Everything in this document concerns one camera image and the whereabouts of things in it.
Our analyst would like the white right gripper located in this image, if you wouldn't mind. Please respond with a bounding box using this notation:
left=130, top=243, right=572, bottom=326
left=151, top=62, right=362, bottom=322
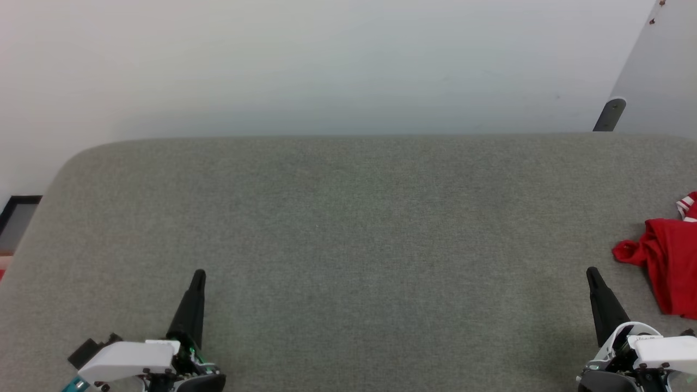
left=577, top=266, right=697, bottom=392

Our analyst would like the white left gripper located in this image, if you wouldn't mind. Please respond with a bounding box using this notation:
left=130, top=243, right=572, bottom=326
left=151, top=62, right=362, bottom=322
left=78, top=268, right=227, bottom=392

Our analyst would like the red white basketball jersey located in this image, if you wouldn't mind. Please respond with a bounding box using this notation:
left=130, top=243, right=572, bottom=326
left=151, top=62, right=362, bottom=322
left=612, top=191, right=697, bottom=320

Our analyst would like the dark grey metal bar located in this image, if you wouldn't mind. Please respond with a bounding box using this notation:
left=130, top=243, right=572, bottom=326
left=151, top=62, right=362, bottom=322
left=592, top=97, right=627, bottom=133

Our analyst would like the black framed panel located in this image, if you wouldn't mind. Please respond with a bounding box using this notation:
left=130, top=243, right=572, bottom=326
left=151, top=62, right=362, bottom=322
left=0, top=194, right=44, bottom=254

